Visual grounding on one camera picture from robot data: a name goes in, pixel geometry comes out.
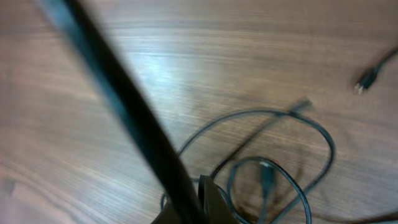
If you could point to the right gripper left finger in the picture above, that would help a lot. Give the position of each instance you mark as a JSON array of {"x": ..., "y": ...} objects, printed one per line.
[{"x": 168, "y": 215}]

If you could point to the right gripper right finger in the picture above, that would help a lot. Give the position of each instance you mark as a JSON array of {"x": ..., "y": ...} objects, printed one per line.
[{"x": 214, "y": 206}]

